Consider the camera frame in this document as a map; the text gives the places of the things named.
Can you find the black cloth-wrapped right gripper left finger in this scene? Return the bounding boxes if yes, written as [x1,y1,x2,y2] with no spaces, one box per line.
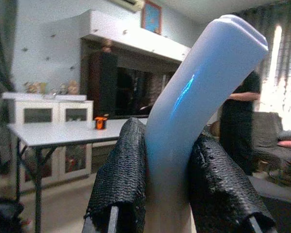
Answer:
[82,117,148,233]

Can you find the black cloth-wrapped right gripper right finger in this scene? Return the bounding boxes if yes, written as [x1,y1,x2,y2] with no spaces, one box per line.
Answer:
[188,134,278,233]

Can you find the beige dustpan with white handle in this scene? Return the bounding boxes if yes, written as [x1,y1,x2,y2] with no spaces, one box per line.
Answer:
[144,14,269,233]

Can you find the small orange and black box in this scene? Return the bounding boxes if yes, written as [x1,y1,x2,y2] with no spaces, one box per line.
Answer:
[94,116,107,131]

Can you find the person in black clothes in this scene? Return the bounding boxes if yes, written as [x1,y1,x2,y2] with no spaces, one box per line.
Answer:
[219,70,261,175]

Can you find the white folding table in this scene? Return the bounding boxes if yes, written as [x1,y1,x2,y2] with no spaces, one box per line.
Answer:
[7,117,148,233]

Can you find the grey sofa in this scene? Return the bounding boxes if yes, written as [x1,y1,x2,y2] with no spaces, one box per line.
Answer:
[253,111,291,175]

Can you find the grey cushion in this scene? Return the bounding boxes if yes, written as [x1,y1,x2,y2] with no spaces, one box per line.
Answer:
[277,130,291,141]

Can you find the beige ornament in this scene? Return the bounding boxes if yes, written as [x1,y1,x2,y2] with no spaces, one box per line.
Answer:
[23,82,48,94]
[67,80,80,95]

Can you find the white glass-door cabinet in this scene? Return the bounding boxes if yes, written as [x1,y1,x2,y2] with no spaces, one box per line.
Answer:
[2,92,119,192]

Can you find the dark window curtain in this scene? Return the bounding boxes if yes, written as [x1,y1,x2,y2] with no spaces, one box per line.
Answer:
[0,0,17,98]
[232,4,291,115]

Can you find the red-framed blue picture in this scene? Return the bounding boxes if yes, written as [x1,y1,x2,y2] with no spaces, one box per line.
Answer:
[141,0,163,34]

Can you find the white air conditioner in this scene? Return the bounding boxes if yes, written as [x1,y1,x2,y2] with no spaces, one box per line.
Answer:
[106,0,145,13]

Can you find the dark wooden wall cabinet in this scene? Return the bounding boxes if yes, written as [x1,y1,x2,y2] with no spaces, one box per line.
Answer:
[80,38,182,119]

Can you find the white overhead wall shelf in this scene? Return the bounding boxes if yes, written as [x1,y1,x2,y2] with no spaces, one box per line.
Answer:
[81,9,191,61]

